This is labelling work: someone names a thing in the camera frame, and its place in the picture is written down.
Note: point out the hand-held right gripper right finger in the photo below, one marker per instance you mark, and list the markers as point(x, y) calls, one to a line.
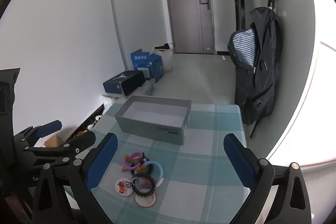
point(241, 161)

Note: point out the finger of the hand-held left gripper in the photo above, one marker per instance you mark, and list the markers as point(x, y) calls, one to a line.
point(78, 141)
point(50, 128)

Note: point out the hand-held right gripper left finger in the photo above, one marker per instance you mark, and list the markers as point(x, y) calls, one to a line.
point(102, 161)

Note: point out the round badge with red print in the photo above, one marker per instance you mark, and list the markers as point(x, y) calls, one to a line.
point(122, 186)

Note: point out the grey cardboard box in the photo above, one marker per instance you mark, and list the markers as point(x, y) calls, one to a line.
point(152, 129)

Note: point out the pink round badge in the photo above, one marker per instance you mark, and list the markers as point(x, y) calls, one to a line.
point(145, 201)

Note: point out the brown cardboard box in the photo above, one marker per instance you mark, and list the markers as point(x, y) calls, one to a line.
point(53, 141)

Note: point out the teal plaid tablecloth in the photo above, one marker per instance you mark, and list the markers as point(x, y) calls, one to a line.
point(199, 174)

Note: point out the dark shoe box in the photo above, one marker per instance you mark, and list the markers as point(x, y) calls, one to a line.
point(126, 85)

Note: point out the black backpack striped lining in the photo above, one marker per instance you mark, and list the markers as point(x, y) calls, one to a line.
point(262, 82)

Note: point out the blue cardboard box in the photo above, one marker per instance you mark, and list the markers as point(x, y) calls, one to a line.
point(141, 64)

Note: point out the white plastic bag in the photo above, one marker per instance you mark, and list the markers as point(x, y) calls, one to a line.
point(166, 61)

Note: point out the grey door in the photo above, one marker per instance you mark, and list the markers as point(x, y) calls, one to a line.
point(183, 16)

